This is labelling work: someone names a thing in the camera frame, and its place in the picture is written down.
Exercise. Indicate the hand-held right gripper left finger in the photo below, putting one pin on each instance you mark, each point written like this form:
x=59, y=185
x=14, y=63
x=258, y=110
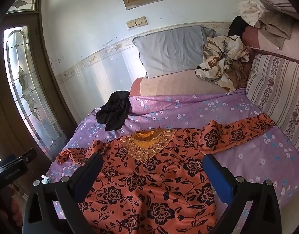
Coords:
x=90, y=171

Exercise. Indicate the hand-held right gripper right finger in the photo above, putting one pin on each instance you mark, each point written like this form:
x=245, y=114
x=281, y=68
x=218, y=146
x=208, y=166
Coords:
x=214, y=176

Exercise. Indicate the orange floral dress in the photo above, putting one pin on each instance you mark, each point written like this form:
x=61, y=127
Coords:
x=152, y=187

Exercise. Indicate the black garment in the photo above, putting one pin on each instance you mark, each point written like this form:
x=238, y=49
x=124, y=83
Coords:
x=115, y=112

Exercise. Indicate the purple floral blanket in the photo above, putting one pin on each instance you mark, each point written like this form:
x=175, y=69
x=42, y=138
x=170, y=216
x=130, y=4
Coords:
x=188, y=109

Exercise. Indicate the brown cloth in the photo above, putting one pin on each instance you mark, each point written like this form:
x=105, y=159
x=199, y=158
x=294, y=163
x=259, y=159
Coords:
x=241, y=75

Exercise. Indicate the striped floral pillow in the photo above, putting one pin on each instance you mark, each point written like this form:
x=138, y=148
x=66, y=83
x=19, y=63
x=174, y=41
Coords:
x=278, y=90

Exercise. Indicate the beige floral crumpled cloth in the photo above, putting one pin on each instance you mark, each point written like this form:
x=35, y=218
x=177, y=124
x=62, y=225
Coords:
x=220, y=61

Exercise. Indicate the grey pillow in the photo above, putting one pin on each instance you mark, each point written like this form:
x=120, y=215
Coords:
x=169, y=51

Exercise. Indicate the small black cloth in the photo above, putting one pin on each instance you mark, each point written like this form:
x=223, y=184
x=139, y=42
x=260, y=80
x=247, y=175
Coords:
x=237, y=26

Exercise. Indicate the brown towel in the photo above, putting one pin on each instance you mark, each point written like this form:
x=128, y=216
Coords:
x=278, y=25

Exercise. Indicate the white floral cloth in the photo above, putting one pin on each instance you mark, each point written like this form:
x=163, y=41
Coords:
x=250, y=12

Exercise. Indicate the cream wall switch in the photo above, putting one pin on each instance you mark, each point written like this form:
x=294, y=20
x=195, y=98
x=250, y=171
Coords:
x=131, y=24
x=142, y=21

